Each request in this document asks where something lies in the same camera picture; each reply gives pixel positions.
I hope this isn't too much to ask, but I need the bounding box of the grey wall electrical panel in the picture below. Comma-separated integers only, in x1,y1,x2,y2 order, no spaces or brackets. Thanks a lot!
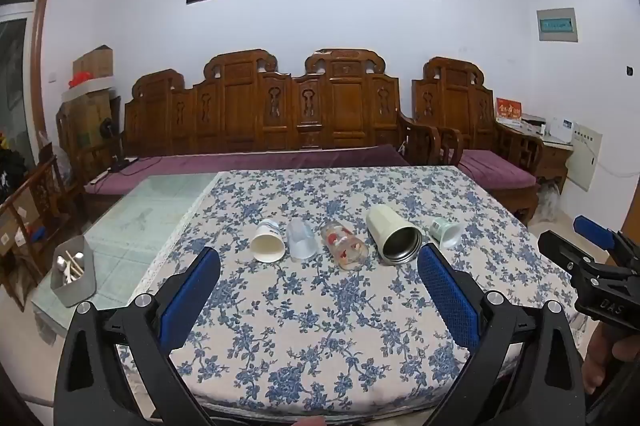
536,7,580,42

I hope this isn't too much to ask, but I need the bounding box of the red box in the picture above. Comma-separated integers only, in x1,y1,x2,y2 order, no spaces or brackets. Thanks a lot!
495,98,523,125

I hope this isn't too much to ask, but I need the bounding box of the carved wooden sofa bench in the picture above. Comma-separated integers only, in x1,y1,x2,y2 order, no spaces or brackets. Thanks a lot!
116,48,442,169

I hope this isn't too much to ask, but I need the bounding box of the clear plastic cup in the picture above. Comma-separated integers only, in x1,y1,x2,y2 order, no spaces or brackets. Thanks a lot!
285,218,319,262

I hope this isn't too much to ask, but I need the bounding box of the blue floral tablecloth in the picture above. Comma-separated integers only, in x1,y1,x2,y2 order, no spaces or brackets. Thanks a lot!
116,165,589,418

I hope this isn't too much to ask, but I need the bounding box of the cream metal wall box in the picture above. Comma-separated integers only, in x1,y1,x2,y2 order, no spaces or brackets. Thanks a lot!
564,121,604,193

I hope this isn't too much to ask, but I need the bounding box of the white box with blue label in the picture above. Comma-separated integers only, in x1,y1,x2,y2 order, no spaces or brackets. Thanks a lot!
545,117,577,143

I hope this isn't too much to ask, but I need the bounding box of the person's right hand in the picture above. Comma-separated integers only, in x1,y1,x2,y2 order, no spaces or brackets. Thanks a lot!
582,327,622,396

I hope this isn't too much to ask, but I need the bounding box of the pale green small cup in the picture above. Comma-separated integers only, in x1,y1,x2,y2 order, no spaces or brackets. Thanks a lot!
428,216,464,250

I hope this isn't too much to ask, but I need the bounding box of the grey utensil holder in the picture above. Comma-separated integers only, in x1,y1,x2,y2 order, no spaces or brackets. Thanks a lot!
50,235,98,308

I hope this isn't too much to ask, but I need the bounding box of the small cardboard box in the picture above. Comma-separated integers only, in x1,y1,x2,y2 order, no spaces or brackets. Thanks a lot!
72,45,115,83

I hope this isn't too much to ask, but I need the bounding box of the carved wooden armchair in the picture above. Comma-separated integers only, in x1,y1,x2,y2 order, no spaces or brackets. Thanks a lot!
411,56,547,228

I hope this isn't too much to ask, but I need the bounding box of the cream steel tumbler cup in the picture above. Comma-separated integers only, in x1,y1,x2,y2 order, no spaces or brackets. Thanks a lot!
365,204,424,266

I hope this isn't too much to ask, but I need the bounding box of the wooden side table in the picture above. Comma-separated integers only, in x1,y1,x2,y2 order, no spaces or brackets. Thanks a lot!
536,132,574,196

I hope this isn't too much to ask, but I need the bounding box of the red patterned glass cup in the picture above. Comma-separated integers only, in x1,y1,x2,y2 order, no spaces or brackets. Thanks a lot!
320,221,370,270

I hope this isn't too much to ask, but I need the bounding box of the purple armchair cushion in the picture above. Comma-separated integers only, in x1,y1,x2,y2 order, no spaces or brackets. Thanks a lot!
457,149,539,193

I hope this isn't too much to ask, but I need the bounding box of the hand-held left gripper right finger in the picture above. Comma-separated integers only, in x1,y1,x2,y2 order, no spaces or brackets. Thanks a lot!
417,242,586,426

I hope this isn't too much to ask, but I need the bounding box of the wooden door frame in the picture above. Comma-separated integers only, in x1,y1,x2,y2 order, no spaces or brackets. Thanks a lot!
29,0,59,149

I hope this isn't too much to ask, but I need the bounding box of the large cardboard box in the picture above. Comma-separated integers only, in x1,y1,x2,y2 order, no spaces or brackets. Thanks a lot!
56,88,122,167

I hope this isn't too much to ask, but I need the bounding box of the clear plastic bag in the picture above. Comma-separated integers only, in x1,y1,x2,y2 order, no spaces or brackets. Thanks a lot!
539,183,564,223

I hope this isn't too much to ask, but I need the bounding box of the purple sofa cushion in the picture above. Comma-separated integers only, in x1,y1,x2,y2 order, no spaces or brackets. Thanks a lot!
83,143,412,198

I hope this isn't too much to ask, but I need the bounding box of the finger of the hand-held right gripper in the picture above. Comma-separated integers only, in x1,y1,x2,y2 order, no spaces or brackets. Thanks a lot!
537,229,597,278
573,215,621,252

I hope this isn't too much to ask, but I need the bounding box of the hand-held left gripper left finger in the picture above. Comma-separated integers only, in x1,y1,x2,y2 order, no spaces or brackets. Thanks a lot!
54,247,221,426

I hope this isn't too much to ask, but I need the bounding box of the black desk fan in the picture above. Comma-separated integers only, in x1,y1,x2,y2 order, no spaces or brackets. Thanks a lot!
99,116,138,173

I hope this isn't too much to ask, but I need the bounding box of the wooden side chair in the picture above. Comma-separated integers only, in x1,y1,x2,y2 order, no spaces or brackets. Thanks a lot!
0,153,72,313

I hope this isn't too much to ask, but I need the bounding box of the wooden chopstick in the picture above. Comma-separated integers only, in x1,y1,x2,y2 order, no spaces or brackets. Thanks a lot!
65,251,85,279
62,253,81,282

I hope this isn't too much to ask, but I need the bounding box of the white paper cup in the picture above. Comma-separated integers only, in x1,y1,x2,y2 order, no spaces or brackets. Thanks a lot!
249,219,286,263

